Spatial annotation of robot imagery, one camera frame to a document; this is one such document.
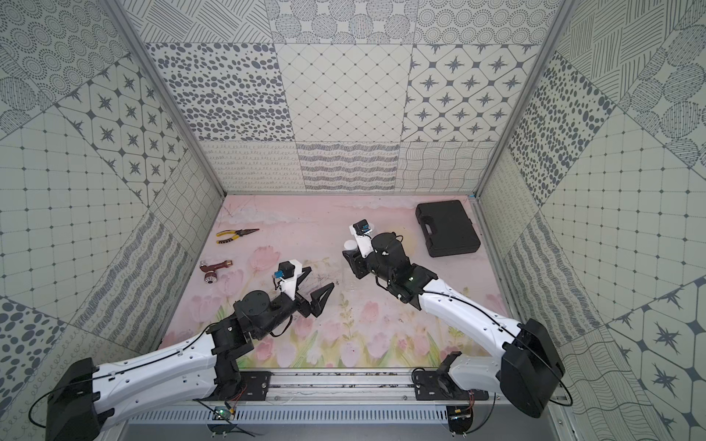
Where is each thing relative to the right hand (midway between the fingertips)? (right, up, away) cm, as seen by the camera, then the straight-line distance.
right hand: (351, 251), depth 79 cm
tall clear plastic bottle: (-2, +3, -2) cm, 4 cm away
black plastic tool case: (+36, +6, +25) cm, 45 cm away
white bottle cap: (0, +2, -2) cm, 3 cm away
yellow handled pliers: (-47, +3, +29) cm, 55 cm away
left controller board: (-34, -42, -7) cm, 55 cm away
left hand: (-8, -4, -8) cm, 12 cm away
